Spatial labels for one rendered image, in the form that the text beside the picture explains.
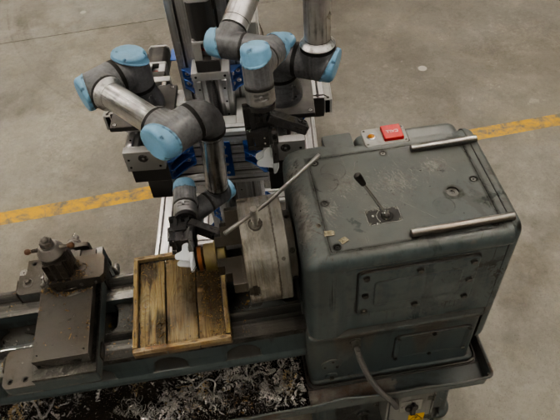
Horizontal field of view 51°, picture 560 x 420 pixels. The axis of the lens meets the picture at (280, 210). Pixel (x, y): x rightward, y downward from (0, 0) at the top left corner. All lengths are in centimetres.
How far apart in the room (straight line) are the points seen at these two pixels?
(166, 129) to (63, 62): 314
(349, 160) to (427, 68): 257
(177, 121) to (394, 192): 64
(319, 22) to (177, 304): 98
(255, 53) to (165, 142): 39
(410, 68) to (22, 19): 313
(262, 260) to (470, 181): 63
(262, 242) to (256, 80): 44
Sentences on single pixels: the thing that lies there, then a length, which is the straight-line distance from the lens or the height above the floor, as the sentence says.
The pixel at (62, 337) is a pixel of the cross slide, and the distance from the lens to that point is 190.
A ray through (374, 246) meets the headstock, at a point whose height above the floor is 125.
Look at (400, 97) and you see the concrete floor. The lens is 401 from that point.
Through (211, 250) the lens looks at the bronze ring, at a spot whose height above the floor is 112.
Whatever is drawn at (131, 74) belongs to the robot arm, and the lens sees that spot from 205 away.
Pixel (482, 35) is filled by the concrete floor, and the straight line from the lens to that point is 468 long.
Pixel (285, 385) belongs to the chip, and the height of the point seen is 56.
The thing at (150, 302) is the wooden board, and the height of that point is 88.
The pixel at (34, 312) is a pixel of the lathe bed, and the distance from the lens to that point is 212.
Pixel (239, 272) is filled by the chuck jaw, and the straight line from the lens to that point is 171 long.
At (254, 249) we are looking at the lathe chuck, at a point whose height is 121.
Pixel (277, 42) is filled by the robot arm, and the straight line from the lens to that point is 156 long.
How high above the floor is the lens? 249
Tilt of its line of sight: 49 degrees down
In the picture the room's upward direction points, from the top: 5 degrees counter-clockwise
